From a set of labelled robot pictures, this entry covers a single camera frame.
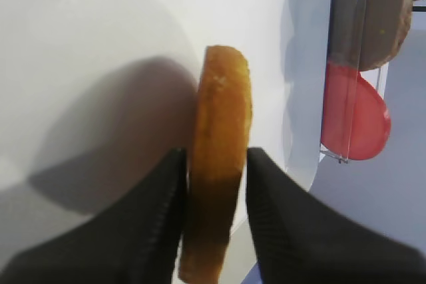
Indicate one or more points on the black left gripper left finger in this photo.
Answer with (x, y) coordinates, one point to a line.
(133, 241)

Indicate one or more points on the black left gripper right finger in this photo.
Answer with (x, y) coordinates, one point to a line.
(298, 239)

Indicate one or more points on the bun slice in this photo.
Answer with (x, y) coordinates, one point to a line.
(221, 135)

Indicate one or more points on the right red tomato slice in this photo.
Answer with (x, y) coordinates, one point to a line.
(356, 122)

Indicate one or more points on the large white metal tray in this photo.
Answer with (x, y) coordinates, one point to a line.
(303, 42)

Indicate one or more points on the white parchment paper sheet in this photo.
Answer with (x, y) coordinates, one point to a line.
(74, 73)

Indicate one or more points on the rightmost brown meat patty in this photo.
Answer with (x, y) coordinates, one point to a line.
(366, 34)

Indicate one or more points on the clear meat and tomato container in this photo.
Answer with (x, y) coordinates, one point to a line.
(363, 35)

